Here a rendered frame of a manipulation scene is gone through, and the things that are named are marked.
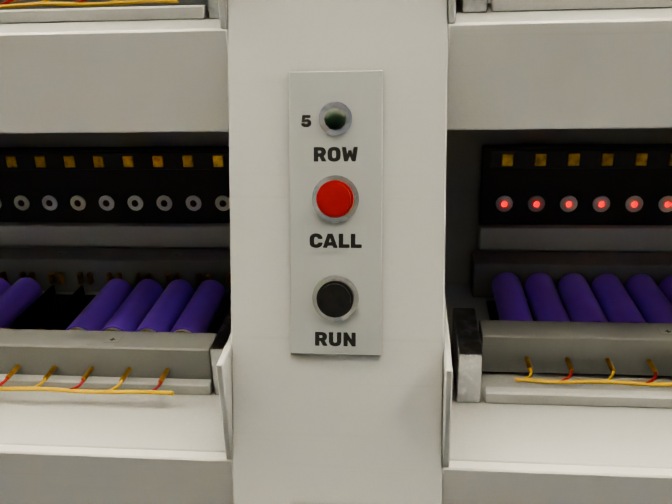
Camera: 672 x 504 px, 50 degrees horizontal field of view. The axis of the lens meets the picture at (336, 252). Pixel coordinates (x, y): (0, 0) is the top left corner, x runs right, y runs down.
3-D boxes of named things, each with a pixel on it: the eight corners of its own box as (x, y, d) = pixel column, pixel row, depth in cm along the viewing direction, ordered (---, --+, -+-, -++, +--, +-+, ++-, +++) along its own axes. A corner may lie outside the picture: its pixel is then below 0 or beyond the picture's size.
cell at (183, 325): (227, 305, 47) (200, 357, 41) (199, 304, 47) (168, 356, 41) (224, 279, 46) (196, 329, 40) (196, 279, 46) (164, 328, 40)
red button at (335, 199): (353, 218, 31) (353, 180, 30) (315, 217, 31) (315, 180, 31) (355, 217, 32) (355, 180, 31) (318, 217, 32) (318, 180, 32)
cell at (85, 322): (111, 273, 46) (67, 321, 40) (137, 286, 47) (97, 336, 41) (101, 295, 47) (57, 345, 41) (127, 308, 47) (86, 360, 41)
